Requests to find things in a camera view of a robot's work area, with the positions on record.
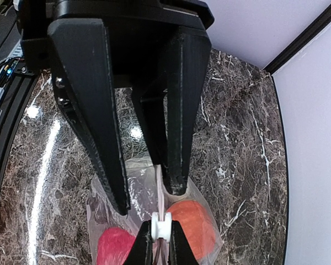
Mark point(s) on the left black frame post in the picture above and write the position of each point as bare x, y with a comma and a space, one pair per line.
301, 41

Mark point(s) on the red toy bell pepper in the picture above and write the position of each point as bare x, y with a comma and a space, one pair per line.
114, 246

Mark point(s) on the small circuit board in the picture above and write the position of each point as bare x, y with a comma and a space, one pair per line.
10, 66

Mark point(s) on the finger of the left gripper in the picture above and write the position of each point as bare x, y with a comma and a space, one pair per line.
166, 96

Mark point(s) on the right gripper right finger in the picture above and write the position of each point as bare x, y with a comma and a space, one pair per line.
180, 252

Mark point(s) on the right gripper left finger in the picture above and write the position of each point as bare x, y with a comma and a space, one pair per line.
141, 252

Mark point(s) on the black front rail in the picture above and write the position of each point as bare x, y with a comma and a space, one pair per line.
15, 93

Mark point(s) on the orange toy pumpkin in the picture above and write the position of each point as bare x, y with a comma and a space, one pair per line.
197, 226

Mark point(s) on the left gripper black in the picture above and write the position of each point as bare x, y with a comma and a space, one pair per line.
81, 65

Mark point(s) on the clear zip top bag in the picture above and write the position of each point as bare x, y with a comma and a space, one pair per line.
144, 202

